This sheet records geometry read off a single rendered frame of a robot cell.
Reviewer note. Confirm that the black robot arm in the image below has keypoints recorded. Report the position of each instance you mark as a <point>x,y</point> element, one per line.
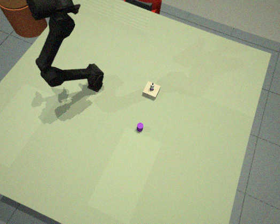
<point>60,27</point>

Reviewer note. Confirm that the cream square block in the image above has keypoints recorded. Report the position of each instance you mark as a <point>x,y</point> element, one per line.
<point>151,94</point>

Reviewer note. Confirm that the purple cylinder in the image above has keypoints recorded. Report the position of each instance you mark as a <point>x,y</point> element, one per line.
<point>139,127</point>

